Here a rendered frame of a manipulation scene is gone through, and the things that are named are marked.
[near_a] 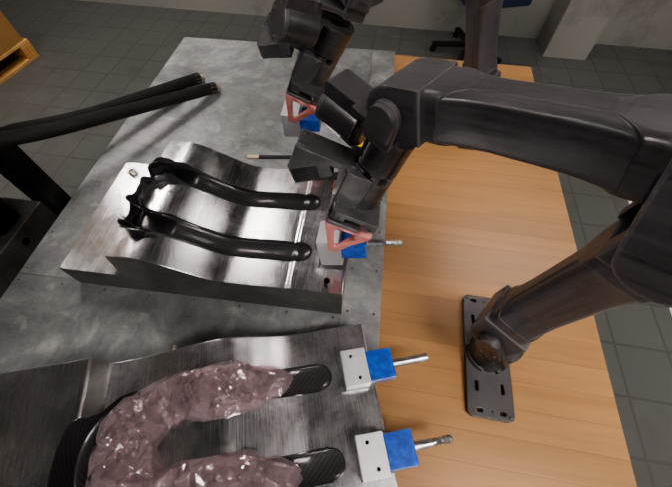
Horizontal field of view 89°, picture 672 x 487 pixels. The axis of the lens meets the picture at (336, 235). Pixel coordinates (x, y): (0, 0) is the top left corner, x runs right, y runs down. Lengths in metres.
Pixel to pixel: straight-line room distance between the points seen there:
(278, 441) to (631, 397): 1.47
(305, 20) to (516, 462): 0.71
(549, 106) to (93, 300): 0.74
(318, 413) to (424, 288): 0.29
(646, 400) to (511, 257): 1.14
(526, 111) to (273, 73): 0.92
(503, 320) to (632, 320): 1.46
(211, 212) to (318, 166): 0.28
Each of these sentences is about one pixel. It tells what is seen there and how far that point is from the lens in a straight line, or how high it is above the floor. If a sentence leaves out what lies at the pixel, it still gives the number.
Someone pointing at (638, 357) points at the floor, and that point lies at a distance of 1.86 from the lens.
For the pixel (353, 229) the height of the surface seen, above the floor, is 1.01.
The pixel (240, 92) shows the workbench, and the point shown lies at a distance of 1.08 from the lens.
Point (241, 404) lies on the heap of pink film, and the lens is 0.51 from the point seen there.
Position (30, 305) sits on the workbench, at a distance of 0.84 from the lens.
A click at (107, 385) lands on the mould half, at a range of 0.61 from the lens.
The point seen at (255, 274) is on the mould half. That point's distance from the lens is 0.58.
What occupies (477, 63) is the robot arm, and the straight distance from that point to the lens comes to 0.85.
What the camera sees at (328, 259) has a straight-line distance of 0.55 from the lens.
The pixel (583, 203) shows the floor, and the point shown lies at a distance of 2.19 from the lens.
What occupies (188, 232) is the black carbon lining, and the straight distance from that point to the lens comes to 0.63.
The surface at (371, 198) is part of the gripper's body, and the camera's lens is 0.45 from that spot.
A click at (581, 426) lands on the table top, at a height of 0.80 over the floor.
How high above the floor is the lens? 1.39
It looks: 57 degrees down
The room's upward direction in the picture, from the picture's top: straight up
